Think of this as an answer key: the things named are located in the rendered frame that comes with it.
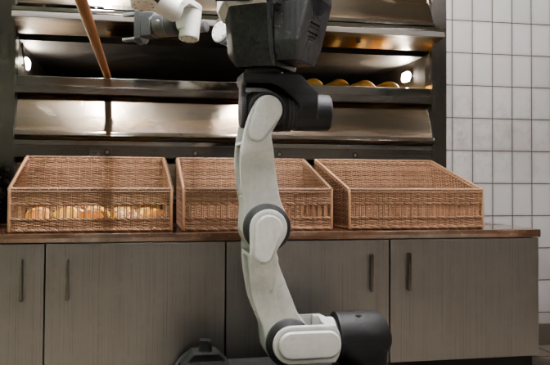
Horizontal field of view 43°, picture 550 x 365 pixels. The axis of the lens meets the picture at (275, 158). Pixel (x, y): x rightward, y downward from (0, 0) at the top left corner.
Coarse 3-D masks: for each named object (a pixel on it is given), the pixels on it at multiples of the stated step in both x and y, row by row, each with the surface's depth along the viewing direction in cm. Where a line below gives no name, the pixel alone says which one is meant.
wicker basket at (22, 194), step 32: (32, 160) 281; (64, 160) 284; (96, 160) 286; (128, 160) 289; (160, 160) 291; (32, 192) 237; (64, 192) 239; (96, 192) 242; (128, 192) 244; (160, 192) 246; (32, 224) 237; (64, 224) 239; (96, 224) 241; (128, 224) 244; (160, 224) 246
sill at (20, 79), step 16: (16, 80) 284; (32, 80) 285; (48, 80) 287; (64, 80) 288; (80, 80) 289; (96, 80) 290; (112, 80) 292; (128, 80) 293; (144, 80) 294; (160, 80) 296; (176, 80) 297; (400, 96) 317; (416, 96) 318
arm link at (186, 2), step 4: (176, 0) 219; (180, 0) 219; (184, 0) 220; (188, 0) 222; (192, 0) 224; (180, 4) 218; (184, 4) 220; (188, 4) 223; (192, 4) 224; (196, 4) 225; (180, 8) 218; (196, 8) 226; (200, 8) 227; (180, 12) 218; (176, 16) 218; (180, 16) 219; (172, 20) 220
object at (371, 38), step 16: (16, 16) 271; (32, 16) 272; (48, 16) 273; (64, 16) 274; (96, 16) 277; (112, 16) 278; (32, 32) 288; (48, 32) 289; (64, 32) 289; (80, 32) 290; (112, 32) 290; (128, 32) 291; (208, 32) 293; (336, 32) 296; (352, 32) 298; (368, 32) 299; (384, 32) 300; (400, 32) 302; (416, 32) 303; (432, 32) 305; (368, 48) 319; (384, 48) 320; (400, 48) 320; (416, 48) 321
